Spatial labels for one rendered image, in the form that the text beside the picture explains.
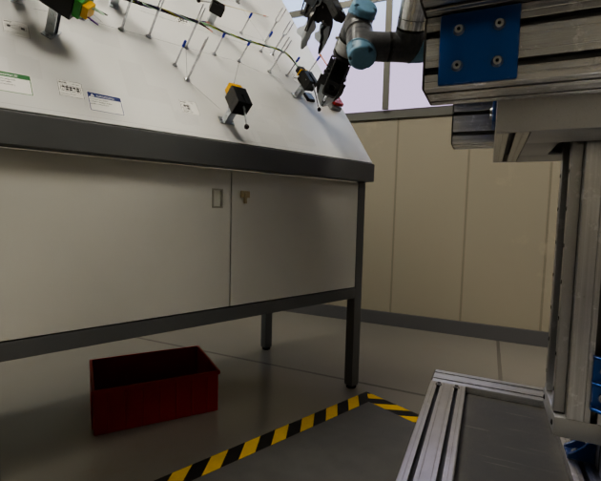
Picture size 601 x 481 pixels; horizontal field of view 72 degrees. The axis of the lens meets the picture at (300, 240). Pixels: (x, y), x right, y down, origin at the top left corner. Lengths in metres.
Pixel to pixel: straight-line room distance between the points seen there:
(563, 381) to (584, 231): 0.25
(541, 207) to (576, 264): 1.74
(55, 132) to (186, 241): 0.39
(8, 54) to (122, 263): 0.50
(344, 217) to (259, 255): 0.40
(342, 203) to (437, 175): 1.11
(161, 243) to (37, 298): 0.29
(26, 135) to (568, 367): 1.07
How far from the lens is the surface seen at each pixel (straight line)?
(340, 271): 1.52
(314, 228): 1.41
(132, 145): 1.05
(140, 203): 1.09
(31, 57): 1.15
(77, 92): 1.10
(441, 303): 2.56
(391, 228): 2.56
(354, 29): 1.24
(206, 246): 1.17
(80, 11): 1.14
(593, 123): 0.67
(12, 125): 1.00
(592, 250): 0.78
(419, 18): 1.22
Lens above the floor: 0.69
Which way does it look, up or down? 4 degrees down
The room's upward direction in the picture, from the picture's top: 1 degrees clockwise
